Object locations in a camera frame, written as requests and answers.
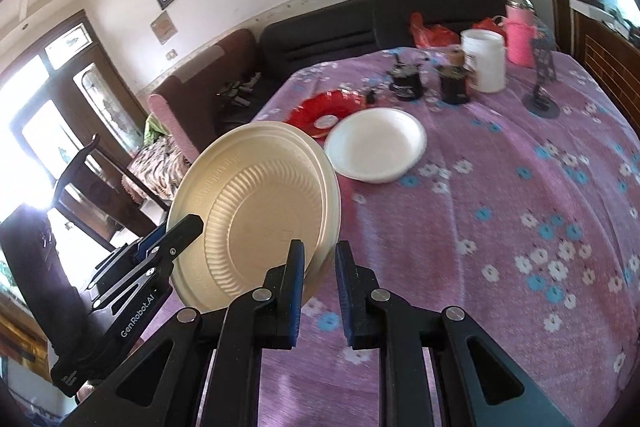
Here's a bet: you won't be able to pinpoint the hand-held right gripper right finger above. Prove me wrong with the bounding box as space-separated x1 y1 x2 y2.
335 240 576 427

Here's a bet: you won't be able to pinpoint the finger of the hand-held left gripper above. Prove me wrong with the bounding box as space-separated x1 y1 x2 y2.
144 214 205 271
92 226 169 281

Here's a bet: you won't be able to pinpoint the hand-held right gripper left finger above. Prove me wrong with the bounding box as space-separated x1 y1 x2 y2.
62 239 306 427

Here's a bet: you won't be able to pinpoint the cream ribbed disposable plate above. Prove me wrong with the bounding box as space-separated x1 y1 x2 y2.
165 121 343 314

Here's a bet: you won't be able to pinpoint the white foam bowl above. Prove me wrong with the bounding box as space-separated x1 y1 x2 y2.
324 108 428 184

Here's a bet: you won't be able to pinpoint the dark wooden chair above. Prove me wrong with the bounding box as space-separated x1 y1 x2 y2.
49 133 172 254

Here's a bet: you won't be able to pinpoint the striped cushion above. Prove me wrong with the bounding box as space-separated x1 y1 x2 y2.
121 134 192 208

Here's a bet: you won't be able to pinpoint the wooden glass door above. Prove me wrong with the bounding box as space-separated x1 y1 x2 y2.
0 9 157 212

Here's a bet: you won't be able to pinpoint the remote controls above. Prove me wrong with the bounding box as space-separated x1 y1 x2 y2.
216 73 262 108

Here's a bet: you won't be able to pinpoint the brown armchair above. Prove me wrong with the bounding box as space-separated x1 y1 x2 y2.
149 28 281 168

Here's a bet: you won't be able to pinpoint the red glass plate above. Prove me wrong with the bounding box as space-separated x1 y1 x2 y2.
285 89 369 139

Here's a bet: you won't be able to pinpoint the purple floral tablecloth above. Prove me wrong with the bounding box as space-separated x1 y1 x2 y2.
135 21 640 427

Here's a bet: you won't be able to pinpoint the dark glass jar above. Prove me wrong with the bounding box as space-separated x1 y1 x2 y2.
388 54 424 100

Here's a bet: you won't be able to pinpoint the dark jar with cork lid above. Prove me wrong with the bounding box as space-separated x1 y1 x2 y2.
438 48 472 106

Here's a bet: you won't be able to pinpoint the black sofa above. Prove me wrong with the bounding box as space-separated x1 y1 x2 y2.
215 0 514 138

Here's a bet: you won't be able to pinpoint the white plastic jar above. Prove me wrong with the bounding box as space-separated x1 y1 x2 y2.
460 29 507 94

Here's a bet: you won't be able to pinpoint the red plastic bag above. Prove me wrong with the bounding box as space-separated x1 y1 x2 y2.
472 15 509 34
409 12 461 49

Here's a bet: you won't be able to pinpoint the black phone stand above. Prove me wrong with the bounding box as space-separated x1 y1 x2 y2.
522 36 564 118

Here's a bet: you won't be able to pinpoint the pink covered thermos flask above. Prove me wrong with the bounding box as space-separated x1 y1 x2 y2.
503 0 539 68

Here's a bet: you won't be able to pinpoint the wooden brick-pattern cabinet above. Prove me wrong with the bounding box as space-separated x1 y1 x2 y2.
569 0 640 135

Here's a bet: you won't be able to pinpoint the small wall frame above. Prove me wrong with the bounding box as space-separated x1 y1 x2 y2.
150 11 177 46

